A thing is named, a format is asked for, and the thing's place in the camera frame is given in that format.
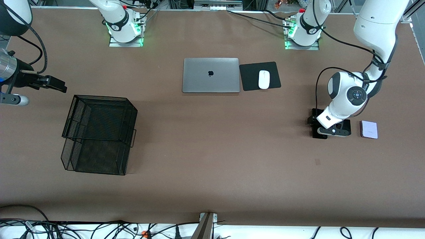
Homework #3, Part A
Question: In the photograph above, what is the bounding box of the long black smartphone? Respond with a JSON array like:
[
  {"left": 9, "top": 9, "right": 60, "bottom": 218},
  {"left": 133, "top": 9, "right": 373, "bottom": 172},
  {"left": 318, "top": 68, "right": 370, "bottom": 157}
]
[{"left": 311, "top": 108, "right": 328, "bottom": 139}]

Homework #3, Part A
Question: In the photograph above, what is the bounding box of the small black flip phone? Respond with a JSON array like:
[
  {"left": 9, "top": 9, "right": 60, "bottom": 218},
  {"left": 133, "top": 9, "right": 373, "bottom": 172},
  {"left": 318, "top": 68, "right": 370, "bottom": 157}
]
[{"left": 338, "top": 119, "right": 352, "bottom": 136}]

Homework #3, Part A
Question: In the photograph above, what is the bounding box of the lilac flip phone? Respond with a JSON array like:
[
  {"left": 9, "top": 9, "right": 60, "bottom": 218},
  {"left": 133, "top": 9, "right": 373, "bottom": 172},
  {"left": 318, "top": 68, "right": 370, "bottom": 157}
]
[{"left": 360, "top": 120, "right": 379, "bottom": 139}]

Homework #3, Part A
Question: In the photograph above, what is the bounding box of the white computer mouse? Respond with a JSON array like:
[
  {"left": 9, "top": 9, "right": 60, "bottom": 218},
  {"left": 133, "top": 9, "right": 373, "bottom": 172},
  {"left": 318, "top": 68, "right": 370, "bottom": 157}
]
[{"left": 258, "top": 70, "right": 270, "bottom": 90}]

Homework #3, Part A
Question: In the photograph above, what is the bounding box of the black mouse pad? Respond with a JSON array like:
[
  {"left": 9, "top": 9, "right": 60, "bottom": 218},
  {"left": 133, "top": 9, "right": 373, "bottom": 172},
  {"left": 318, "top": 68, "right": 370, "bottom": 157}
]
[{"left": 239, "top": 61, "right": 282, "bottom": 91}]

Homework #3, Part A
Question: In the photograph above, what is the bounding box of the black mesh two-tier tray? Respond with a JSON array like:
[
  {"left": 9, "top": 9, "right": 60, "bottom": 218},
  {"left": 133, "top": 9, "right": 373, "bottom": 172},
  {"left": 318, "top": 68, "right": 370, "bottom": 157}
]
[{"left": 61, "top": 95, "right": 138, "bottom": 176}]

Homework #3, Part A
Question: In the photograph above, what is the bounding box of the silver closed laptop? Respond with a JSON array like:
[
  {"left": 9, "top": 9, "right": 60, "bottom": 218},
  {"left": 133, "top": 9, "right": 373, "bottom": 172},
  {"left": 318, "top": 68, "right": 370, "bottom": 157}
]
[{"left": 182, "top": 58, "right": 240, "bottom": 93}]

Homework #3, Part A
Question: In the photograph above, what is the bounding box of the white connector strip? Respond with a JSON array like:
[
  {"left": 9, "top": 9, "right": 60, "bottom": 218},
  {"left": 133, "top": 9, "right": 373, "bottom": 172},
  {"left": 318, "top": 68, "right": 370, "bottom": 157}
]
[{"left": 194, "top": 0, "right": 243, "bottom": 11}]

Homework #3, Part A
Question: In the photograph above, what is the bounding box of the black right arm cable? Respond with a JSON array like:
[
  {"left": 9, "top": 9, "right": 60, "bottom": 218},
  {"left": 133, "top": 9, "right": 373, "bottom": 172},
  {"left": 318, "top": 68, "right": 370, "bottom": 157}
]
[{"left": 6, "top": 6, "right": 49, "bottom": 75}]

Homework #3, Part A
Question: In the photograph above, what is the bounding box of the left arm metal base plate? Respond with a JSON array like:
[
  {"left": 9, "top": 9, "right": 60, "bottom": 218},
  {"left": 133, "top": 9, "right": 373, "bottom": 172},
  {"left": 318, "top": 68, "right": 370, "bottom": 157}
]
[{"left": 282, "top": 17, "right": 320, "bottom": 51}]

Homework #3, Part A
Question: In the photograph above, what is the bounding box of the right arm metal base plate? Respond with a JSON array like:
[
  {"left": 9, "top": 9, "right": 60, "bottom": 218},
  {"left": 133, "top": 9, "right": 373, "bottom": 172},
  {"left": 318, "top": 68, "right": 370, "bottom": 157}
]
[{"left": 109, "top": 15, "right": 146, "bottom": 47}]

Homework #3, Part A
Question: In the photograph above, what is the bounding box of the short black table cable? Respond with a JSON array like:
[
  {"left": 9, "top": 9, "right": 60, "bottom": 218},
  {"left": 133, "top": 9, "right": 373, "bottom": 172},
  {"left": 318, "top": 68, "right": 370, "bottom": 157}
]
[{"left": 263, "top": 9, "right": 291, "bottom": 21}]

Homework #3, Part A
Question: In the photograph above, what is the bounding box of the black base cable bundle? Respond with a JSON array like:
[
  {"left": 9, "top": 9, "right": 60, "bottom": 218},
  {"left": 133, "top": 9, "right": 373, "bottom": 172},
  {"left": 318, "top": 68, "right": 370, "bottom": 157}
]
[{"left": 141, "top": 0, "right": 161, "bottom": 25}]

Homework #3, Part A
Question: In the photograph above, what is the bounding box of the black floor cable loop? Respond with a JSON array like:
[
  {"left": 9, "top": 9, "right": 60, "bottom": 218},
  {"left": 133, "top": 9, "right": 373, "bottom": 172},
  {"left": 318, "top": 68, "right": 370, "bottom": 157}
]
[{"left": 0, "top": 204, "right": 50, "bottom": 222}]

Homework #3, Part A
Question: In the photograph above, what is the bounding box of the long black table cable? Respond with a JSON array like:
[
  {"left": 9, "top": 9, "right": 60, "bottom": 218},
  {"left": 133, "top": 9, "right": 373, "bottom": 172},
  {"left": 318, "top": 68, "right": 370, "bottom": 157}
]
[{"left": 227, "top": 9, "right": 293, "bottom": 28}]

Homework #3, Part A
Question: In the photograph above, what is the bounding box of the aluminium frame rail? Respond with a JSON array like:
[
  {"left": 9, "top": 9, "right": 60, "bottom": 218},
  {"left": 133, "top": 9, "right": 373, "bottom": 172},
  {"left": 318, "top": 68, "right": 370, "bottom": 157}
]
[{"left": 403, "top": 0, "right": 425, "bottom": 24}]

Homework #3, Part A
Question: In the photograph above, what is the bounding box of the grey metal post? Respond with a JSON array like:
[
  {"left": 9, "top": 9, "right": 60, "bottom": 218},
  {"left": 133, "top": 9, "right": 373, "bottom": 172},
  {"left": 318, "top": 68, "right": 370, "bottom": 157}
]
[{"left": 191, "top": 212, "right": 218, "bottom": 239}]

